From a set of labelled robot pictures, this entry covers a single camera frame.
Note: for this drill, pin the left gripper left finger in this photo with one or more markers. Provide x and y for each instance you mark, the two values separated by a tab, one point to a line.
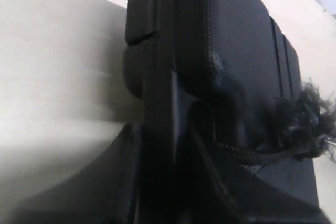
105	191

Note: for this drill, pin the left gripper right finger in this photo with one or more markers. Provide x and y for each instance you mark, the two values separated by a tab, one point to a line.
224	192

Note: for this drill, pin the black plastic carrying case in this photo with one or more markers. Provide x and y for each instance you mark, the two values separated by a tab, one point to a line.
224	68

